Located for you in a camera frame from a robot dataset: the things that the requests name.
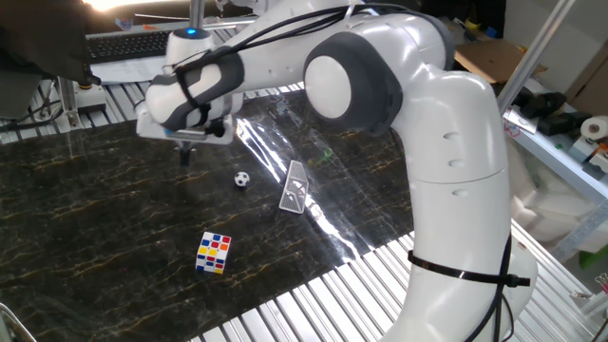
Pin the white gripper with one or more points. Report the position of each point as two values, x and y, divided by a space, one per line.
148 128

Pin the small black white soccer ball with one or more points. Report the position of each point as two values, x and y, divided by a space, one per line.
241 179

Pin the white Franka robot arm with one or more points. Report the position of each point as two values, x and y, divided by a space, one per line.
451 190

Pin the black marble pattern mat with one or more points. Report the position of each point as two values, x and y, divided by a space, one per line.
119 214

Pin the multicolour Rubik's cube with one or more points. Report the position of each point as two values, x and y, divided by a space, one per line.
214 252

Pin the white paper sheet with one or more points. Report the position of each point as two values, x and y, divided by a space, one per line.
123 71

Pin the black keyboard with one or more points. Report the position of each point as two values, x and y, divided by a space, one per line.
128 45

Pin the short aluminium upright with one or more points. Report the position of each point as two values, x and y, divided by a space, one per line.
69 104

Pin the small blue cup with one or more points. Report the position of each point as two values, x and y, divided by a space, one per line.
124 24

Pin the flat cardboard sheet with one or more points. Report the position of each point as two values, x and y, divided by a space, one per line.
499 59

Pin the black device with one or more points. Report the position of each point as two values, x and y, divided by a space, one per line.
546 104

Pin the white foam bags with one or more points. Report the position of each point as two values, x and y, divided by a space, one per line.
546 209

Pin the black charger block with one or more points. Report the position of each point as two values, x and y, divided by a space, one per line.
560 124

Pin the grey metal shelf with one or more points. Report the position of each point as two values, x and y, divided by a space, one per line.
575 176

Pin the small grey orange device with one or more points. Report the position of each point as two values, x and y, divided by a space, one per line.
584 149

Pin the white paper roll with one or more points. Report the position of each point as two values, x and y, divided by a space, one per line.
596 127

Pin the brown cardboard box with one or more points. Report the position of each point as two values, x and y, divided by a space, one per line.
594 90

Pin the green plastic object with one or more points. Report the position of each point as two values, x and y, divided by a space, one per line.
594 259

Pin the aluminium frame post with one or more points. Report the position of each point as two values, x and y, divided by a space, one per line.
196 14
537 52

